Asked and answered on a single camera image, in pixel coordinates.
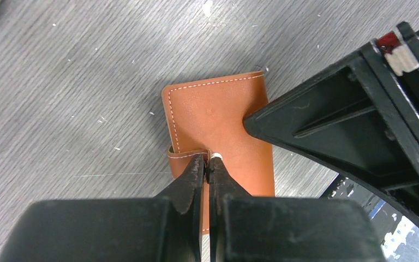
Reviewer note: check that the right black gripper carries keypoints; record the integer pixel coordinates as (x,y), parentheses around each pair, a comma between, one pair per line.
(358,117)

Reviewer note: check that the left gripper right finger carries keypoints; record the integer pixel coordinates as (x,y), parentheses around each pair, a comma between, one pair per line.
(249,228)

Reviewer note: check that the brown leather card holder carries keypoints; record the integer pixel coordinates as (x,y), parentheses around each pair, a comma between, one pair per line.
(206,117)

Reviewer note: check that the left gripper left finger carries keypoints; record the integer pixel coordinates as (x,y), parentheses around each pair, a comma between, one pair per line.
(166,227)

